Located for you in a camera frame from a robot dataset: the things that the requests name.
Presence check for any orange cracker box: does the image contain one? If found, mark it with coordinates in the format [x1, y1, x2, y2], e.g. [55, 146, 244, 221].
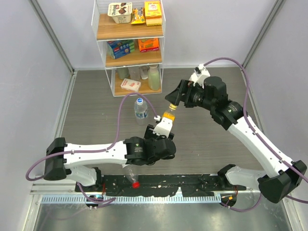
[138, 38, 159, 52]

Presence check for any yellow honey pomelo bottle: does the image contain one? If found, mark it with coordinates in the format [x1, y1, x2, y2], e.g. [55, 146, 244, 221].
[162, 107, 176, 123]

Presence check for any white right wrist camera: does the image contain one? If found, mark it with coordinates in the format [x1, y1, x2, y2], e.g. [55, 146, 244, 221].
[189, 64, 210, 87]

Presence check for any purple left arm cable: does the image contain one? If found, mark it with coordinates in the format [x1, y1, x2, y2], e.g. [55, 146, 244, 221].
[26, 92, 161, 181]

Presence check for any white slotted cable duct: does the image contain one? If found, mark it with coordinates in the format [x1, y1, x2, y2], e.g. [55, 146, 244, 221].
[41, 194, 221, 205]

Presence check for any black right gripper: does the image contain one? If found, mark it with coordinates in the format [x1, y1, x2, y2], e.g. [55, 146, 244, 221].
[166, 79, 215, 111]

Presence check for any pale green bottle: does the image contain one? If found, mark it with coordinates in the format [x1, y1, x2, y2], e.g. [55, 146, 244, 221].
[148, 64, 160, 91]

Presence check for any gold bottle cap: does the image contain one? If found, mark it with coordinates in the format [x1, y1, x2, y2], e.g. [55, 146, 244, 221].
[169, 104, 177, 110]

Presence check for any white wire shelf rack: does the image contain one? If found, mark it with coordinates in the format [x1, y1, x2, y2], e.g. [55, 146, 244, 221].
[91, 0, 166, 97]

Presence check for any frosted green jar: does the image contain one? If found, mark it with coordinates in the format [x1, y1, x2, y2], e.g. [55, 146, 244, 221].
[117, 67, 129, 79]

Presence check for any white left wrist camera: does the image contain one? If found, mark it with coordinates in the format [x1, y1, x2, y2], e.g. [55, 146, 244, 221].
[154, 118, 173, 136]

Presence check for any clear plastic cup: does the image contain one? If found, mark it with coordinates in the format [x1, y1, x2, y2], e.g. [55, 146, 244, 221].
[128, 66, 141, 81]

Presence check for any yellow snack packet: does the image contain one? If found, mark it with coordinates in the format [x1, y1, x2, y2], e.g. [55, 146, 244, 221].
[131, 7, 146, 25]

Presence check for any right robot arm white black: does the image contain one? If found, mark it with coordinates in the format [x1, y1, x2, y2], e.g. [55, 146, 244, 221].
[165, 77, 307, 204]

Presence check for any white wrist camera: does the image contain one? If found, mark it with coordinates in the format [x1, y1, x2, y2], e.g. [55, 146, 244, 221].
[154, 118, 173, 136]
[189, 64, 210, 87]

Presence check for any clear bottle red label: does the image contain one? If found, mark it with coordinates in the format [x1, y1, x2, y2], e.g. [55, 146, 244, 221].
[124, 165, 140, 189]

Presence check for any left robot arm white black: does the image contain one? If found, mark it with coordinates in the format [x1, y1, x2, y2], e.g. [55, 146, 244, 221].
[43, 120, 176, 192]

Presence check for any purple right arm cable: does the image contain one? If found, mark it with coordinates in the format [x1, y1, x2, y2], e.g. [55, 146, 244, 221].
[204, 57, 308, 212]

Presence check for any white yogurt tub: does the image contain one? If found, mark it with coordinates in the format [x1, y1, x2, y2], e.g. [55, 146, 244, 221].
[107, 2, 132, 24]

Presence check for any clear bottle blue white label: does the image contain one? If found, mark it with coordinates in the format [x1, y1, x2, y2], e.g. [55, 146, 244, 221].
[134, 98, 148, 125]

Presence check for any white pink soap box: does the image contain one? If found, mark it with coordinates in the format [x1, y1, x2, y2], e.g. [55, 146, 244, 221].
[120, 78, 141, 92]

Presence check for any small white cup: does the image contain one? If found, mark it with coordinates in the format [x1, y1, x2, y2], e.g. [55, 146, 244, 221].
[139, 65, 149, 80]

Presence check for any yellow orange box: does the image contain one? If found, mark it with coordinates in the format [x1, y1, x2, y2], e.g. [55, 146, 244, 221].
[144, 0, 162, 26]

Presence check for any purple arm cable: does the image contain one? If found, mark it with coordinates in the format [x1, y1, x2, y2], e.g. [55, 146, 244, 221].
[204, 57, 308, 212]
[26, 92, 161, 181]

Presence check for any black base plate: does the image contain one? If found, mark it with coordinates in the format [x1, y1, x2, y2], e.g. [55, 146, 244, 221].
[83, 174, 246, 197]

